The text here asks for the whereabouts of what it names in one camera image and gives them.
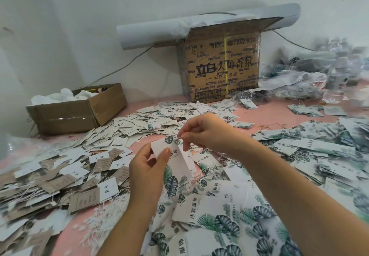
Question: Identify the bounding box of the person's right forearm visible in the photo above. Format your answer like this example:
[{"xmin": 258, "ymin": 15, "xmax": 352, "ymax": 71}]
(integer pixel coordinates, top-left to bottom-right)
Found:
[{"xmin": 238, "ymin": 140, "xmax": 369, "ymax": 256}]

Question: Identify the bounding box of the large printed cardboard box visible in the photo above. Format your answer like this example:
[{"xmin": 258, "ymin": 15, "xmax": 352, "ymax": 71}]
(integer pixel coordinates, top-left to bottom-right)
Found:
[{"xmin": 176, "ymin": 17, "xmax": 284, "ymax": 104}]

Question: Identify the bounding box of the clear plastic bag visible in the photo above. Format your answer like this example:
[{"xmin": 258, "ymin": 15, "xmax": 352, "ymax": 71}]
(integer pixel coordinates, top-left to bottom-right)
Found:
[{"xmin": 3, "ymin": 133, "xmax": 54, "ymax": 160}]

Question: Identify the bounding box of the person's right hand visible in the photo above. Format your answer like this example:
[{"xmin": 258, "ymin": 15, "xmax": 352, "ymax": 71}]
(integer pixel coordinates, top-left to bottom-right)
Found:
[{"xmin": 178, "ymin": 112, "xmax": 254, "ymax": 158}]

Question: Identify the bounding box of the black cable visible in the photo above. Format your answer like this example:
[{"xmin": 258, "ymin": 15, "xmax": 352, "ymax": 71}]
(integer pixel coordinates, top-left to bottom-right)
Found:
[{"xmin": 81, "ymin": 47, "xmax": 154, "ymax": 88}]

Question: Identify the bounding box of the person's left hand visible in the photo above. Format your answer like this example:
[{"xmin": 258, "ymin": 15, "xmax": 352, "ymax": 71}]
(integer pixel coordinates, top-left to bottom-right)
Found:
[{"xmin": 128, "ymin": 142, "xmax": 173, "ymax": 210}]

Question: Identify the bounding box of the single white leaf print tag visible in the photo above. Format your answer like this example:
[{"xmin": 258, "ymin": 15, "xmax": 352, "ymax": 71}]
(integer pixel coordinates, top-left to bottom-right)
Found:
[{"xmin": 150, "ymin": 136, "xmax": 197, "ymax": 199}]

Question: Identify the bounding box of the heap of small tags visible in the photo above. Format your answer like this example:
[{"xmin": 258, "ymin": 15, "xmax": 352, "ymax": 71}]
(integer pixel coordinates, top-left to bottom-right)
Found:
[{"xmin": 69, "ymin": 101, "xmax": 254, "ymax": 149}]

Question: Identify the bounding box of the person's left forearm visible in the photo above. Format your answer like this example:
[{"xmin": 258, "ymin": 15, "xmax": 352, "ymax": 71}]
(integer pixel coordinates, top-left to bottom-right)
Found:
[{"xmin": 97, "ymin": 201, "xmax": 156, "ymax": 256}]

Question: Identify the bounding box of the pile of white strings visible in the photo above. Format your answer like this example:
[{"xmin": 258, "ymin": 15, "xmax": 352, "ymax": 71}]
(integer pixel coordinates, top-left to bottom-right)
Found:
[{"xmin": 78, "ymin": 192, "xmax": 151, "ymax": 254}]

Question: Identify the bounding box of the small open cardboard box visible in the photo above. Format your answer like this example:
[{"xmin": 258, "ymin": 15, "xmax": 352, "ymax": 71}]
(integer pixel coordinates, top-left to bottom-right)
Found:
[{"xmin": 26, "ymin": 83, "xmax": 128, "ymax": 136}]

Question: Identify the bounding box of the pile of green leaf tags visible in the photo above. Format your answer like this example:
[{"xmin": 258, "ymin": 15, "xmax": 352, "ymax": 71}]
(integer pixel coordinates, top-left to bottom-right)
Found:
[{"xmin": 138, "ymin": 117, "xmax": 369, "ymax": 256}]

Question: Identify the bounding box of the white roll in plastic wrap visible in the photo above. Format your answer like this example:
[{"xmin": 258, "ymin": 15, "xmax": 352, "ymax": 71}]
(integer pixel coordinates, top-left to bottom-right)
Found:
[{"xmin": 116, "ymin": 3, "xmax": 302, "ymax": 51}]

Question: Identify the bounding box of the pile of brown white tags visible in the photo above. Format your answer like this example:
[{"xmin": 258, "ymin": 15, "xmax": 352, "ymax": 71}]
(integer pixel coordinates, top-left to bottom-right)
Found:
[{"xmin": 0, "ymin": 142, "xmax": 135, "ymax": 256}]

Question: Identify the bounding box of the white crumpled material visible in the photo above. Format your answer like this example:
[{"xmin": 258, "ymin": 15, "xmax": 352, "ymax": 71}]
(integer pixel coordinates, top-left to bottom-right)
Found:
[{"xmin": 30, "ymin": 87, "xmax": 100, "ymax": 105}]

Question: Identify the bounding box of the heap of clear plastic bags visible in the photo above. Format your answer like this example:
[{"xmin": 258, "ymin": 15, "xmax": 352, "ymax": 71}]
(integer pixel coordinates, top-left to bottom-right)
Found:
[{"xmin": 256, "ymin": 38, "xmax": 369, "ymax": 112}]

